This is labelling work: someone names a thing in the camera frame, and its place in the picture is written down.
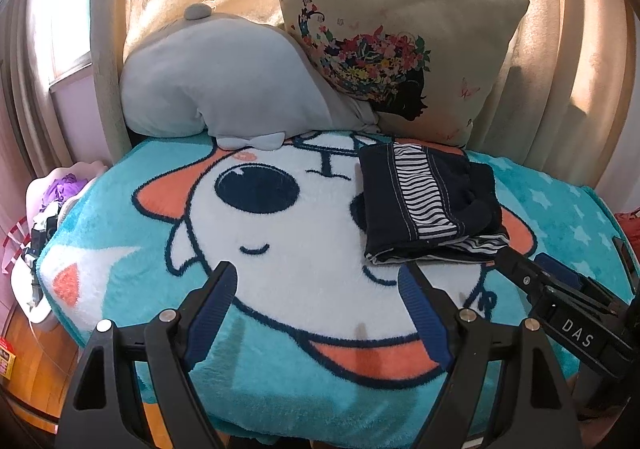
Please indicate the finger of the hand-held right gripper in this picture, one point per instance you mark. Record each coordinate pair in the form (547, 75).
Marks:
(522, 276)
(560, 269)

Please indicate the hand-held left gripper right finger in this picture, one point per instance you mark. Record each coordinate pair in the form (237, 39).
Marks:
(425, 316)

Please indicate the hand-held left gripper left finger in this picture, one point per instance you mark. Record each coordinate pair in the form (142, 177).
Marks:
(210, 311)

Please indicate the striped pants with navy patches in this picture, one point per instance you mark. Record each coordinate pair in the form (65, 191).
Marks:
(430, 199)

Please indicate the dark object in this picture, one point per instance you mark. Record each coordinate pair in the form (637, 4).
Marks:
(622, 256)

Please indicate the red cloth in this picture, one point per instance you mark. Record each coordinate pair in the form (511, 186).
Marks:
(629, 220)

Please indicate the teal cartoon printed blanket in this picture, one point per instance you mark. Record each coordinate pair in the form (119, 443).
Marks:
(280, 239)

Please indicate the white basket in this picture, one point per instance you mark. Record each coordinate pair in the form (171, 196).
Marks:
(35, 269)

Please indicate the purple cloth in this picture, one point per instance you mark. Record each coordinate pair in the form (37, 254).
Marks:
(65, 189)

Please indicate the yellow box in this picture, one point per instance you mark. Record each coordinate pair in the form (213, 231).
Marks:
(6, 359)

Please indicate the grey plush toy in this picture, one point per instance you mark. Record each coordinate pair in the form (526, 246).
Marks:
(220, 74)

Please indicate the beige floral print pillow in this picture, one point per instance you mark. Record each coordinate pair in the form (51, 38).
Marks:
(400, 39)

